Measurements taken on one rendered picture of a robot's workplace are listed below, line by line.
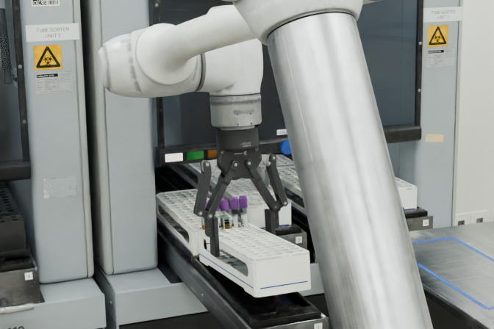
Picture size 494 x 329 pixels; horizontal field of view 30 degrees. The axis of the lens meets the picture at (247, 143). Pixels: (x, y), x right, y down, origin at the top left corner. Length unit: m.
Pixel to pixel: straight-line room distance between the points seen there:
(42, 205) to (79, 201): 0.07
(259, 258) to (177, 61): 0.34
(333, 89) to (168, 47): 0.52
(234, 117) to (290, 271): 0.28
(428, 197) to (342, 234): 1.25
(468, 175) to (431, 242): 1.76
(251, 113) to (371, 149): 0.66
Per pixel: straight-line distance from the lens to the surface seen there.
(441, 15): 2.11
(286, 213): 1.95
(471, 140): 3.58
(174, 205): 1.95
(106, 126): 1.85
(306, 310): 1.52
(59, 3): 1.80
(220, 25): 1.37
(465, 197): 3.62
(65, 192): 1.86
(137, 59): 1.49
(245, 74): 1.57
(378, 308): 0.93
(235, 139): 1.59
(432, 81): 2.12
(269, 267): 1.49
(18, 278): 1.80
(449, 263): 1.75
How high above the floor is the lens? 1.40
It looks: 12 degrees down
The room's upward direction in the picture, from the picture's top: 1 degrees counter-clockwise
